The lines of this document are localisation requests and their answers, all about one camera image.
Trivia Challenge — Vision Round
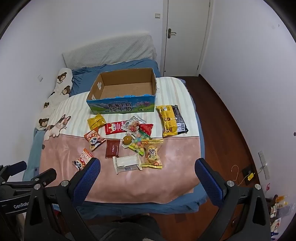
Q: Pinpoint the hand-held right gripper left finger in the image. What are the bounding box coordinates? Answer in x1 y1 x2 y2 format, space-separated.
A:
24 157 101 241

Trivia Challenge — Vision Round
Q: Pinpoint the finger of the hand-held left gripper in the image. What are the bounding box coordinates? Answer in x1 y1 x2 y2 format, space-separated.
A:
0 161 27 178
29 168 57 186

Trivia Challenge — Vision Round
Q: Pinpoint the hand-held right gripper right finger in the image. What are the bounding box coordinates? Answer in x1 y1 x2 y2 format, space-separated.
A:
195 158 271 241

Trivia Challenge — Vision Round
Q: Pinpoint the long red snack packet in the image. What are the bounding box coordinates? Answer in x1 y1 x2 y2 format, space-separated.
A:
104 122 129 135

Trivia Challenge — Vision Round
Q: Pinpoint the small red snack packet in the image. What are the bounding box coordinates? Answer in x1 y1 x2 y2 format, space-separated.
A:
138 123 154 135

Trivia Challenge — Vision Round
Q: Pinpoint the blue printed cardboard box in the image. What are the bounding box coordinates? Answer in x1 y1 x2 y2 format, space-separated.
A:
86 68 158 115

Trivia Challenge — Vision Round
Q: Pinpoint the orange panda snack packet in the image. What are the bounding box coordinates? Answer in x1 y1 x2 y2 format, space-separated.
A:
84 130 106 151
72 148 95 171

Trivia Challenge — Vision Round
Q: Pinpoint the brown sauce packet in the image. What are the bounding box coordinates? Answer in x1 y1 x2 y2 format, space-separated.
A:
105 139 121 159

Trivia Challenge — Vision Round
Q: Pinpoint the black floor socket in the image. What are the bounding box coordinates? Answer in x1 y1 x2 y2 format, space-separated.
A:
242 165 255 186

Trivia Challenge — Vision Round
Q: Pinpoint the white snack packet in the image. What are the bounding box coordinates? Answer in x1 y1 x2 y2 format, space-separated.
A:
112 153 143 174

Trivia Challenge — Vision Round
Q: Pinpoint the pink striped cat blanket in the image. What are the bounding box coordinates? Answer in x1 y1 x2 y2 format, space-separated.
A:
40 76 201 204

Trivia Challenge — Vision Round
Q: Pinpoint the brown egg packet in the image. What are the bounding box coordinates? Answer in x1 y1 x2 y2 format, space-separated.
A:
122 132 137 149

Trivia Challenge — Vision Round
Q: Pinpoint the small yellow snack packet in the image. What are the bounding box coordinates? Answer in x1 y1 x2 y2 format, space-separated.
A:
87 113 107 130

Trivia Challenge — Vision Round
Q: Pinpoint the yellow green balls packet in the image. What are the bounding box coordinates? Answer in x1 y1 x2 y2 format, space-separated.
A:
128 142 146 155

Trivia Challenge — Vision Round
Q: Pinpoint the yellow cartoon snack packet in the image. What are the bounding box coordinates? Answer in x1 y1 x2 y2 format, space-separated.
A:
140 138 164 169

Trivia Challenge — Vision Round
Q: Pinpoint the colourful candy packet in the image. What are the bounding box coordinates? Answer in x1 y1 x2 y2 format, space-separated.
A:
133 130 152 143

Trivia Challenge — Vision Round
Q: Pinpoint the large yellow black packet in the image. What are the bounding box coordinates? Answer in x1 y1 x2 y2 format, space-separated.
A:
156 105 188 138

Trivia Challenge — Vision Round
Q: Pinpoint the pile of packets on floor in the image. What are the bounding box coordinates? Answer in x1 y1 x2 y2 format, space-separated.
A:
266 194 290 233

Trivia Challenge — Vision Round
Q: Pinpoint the bear print pillow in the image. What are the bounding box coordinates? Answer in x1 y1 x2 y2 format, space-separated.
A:
35 68 74 130

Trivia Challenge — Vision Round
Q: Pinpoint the blue quilt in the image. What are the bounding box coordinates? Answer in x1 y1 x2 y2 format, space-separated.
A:
69 58 161 96

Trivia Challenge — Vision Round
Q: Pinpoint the grey pillow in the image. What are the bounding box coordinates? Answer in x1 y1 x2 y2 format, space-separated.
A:
62 33 158 67

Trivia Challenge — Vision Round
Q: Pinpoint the white door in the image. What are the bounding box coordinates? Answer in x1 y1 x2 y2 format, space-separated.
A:
163 0 213 77

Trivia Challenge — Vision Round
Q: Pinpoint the white wall strip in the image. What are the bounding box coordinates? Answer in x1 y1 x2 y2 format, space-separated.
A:
258 151 270 179

